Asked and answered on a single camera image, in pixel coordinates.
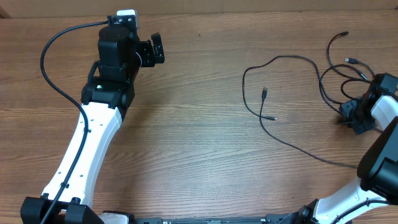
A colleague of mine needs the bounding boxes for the black USB-C cable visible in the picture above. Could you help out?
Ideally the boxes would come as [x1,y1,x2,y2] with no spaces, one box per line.
[259,86,360,169]

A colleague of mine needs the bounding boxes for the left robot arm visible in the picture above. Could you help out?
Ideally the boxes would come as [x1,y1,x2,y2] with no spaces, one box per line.
[20,21,165,223]

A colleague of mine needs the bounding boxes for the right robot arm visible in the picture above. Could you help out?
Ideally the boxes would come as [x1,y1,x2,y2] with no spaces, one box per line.
[280,73,397,223]

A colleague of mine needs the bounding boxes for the left camera black cable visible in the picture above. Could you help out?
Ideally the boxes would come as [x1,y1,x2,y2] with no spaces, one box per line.
[39,20,109,224]

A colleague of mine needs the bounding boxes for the camera black cable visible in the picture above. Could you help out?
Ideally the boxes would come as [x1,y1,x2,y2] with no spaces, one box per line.
[332,77,398,224]
[39,20,109,224]

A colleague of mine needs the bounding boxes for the right camera black cable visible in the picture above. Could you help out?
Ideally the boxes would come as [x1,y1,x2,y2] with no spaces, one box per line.
[332,77,398,224]

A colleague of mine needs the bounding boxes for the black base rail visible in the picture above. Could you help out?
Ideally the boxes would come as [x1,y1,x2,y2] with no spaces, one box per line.
[102,203,354,224]

